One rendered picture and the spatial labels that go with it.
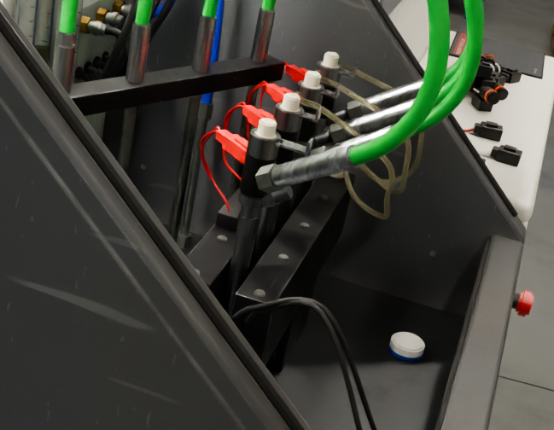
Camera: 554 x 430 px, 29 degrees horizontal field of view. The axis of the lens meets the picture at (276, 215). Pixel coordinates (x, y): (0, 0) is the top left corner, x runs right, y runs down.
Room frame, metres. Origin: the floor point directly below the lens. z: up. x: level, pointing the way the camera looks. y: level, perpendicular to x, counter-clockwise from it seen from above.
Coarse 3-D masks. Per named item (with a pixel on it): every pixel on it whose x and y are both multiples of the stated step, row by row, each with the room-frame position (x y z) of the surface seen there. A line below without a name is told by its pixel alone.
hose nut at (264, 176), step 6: (264, 168) 0.78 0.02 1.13; (270, 168) 0.78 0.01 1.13; (258, 174) 0.78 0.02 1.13; (264, 174) 0.77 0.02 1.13; (270, 174) 0.77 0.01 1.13; (258, 180) 0.78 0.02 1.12; (264, 180) 0.77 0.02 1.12; (270, 180) 0.77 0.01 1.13; (258, 186) 0.77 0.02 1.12; (264, 186) 0.77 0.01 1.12; (270, 186) 0.77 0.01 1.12; (276, 186) 0.77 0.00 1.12; (270, 192) 0.78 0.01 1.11
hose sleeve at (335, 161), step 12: (312, 156) 0.76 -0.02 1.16; (324, 156) 0.75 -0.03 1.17; (336, 156) 0.74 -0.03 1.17; (348, 156) 0.73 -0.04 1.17; (276, 168) 0.77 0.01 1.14; (288, 168) 0.76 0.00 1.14; (300, 168) 0.75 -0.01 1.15; (312, 168) 0.75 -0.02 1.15; (324, 168) 0.74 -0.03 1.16; (336, 168) 0.74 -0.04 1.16; (348, 168) 0.73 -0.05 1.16; (276, 180) 0.77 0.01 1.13; (288, 180) 0.76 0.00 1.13; (300, 180) 0.76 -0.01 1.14
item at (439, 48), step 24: (72, 0) 0.92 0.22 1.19; (432, 0) 0.71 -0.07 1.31; (72, 24) 0.92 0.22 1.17; (432, 24) 0.71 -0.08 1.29; (432, 48) 0.71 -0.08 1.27; (432, 72) 0.71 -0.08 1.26; (432, 96) 0.71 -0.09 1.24; (408, 120) 0.71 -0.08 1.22; (360, 144) 0.74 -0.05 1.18; (384, 144) 0.72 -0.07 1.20
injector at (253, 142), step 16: (256, 128) 0.90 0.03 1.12; (256, 144) 0.87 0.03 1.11; (272, 144) 0.88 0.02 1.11; (256, 160) 0.87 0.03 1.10; (272, 160) 0.88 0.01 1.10; (240, 192) 0.88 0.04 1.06; (256, 192) 0.87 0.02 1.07; (272, 192) 0.88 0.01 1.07; (288, 192) 0.88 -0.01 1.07; (256, 208) 0.88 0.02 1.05; (240, 224) 0.88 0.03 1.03; (256, 224) 0.88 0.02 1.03; (240, 240) 0.88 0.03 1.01; (240, 256) 0.88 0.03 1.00; (240, 272) 0.88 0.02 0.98; (224, 304) 0.88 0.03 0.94
